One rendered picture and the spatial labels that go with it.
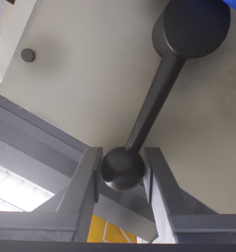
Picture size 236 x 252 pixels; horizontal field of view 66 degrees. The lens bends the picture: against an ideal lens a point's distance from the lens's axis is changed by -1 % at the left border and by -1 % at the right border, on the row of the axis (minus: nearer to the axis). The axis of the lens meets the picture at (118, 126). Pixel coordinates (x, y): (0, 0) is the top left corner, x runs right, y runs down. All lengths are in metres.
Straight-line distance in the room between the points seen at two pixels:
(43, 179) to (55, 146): 0.20
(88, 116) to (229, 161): 0.14
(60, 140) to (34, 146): 0.14
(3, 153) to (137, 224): 0.79
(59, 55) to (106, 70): 0.04
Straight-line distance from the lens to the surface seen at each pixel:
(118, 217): 1.11
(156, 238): 0.81
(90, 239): 3.01
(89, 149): 0.15
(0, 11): 0.98
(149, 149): 0.15
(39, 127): 0.94
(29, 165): 1.04
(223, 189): 0.22
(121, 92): 0.16
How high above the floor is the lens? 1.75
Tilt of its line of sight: 7 degrees down
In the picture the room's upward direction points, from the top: 59 degrees counter-clockwise
